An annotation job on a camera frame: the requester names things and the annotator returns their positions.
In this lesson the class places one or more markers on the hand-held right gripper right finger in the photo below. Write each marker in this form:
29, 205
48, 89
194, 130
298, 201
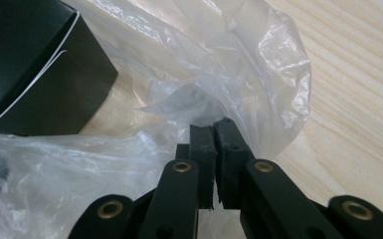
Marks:
245, 186

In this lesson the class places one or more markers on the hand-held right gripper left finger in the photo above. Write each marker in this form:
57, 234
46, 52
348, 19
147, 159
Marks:
179, 192

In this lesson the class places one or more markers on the clear plastic bag smiley print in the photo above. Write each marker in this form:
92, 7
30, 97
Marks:
212, 66

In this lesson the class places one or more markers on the black box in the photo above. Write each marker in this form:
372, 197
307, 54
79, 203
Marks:
39, 66

